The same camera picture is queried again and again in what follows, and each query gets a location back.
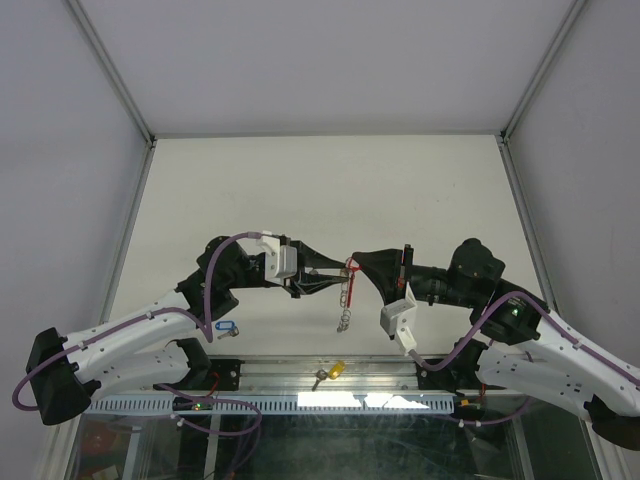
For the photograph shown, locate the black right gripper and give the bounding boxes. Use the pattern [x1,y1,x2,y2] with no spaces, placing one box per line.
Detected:
[351,245,480,309]

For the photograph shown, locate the red tag key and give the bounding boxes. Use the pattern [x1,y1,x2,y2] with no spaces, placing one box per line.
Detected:
[345,257,361,274]

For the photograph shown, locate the metal keyring holder red handle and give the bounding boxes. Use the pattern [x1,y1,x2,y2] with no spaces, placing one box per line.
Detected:
[336,266,357,333]

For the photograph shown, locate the yellow tag key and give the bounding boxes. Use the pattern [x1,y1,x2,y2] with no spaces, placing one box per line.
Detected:
[311,361,346,392]

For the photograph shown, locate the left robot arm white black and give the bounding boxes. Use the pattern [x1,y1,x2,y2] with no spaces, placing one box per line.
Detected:
[12,231,346,426]

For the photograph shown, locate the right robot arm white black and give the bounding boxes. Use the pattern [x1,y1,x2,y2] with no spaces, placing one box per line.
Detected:
[352,238,639,451]

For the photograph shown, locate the blue tag key on table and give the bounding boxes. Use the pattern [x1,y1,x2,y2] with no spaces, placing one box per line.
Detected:
[215,320,239,340]

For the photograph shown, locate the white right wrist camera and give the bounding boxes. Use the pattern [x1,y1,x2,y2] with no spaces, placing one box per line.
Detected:
[380,285,418,356]

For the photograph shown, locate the aluminium mounting rail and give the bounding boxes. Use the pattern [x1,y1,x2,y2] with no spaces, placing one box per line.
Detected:
[99,353,481,399]

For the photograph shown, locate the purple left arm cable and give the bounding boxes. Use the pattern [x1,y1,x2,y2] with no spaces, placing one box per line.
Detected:
[10,230,264,412]

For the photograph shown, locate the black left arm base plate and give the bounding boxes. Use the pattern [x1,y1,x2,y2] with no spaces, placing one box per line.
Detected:
[192,358,244,393]

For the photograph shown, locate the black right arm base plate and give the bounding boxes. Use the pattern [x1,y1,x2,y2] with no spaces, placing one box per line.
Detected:
[416,361,481,393]

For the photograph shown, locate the white slotted cable duct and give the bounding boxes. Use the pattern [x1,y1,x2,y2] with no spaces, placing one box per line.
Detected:
[87,391,455,416]

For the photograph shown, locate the right aluminium frame post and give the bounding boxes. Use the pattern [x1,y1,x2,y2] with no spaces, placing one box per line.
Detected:
[500,0,590,143]

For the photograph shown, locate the aluminium frame post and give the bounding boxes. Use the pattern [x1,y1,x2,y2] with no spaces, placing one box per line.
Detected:
[500,0,590,143]
[63,0,156,146]

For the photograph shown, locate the left aluminium frame post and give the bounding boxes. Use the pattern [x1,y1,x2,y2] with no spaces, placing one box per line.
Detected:
[63,0,156,146]

